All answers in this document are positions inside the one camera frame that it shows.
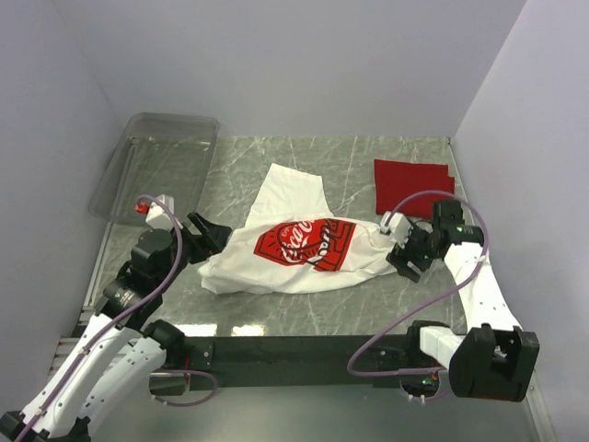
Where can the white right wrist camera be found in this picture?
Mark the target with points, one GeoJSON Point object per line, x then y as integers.
{"type": "Point", "coordinates": [397, 226]}

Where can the white t shirt red print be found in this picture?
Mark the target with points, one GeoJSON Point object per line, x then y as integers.
{"type": "Point", "coordinates": [292, 243]}

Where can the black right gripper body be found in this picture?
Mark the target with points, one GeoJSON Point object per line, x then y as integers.
{"type": "Point", "coordinates": [409, 257]}

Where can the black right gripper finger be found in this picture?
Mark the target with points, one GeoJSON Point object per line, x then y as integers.
{"type": "Point", "coordinates": [418, 269]}
{"type": "Point", "coordinates": [399, 261]}

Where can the folded red t shirt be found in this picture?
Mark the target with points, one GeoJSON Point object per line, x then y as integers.
{"type": "Point", "coordinates": [395, 181]}

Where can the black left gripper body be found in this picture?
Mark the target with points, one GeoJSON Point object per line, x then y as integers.
{"type": "Point", "coordinates": [199, 235]}

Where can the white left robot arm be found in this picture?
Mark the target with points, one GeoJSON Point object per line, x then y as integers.
{"type": "Point", "coordinates": [120, 347]}

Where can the clear plastic bin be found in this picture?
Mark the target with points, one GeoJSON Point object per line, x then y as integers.
{"type": "Point", "coordinates": [158, 153]}

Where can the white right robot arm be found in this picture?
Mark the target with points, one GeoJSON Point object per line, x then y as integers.
{"type": "Point", "coordinates": [496, 358]}

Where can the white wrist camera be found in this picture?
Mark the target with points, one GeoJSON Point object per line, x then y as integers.
{"type": "Point", "coordinates": [397, 226]}
{"type": "Point", "coordinates": [156, 209]}

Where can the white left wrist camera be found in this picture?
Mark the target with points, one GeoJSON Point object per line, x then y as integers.
{"type": "Point", "coordinates": [156, 209]}

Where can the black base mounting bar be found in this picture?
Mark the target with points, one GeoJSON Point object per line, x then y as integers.
{"type": "Point", "coordinates": [288, 361]}

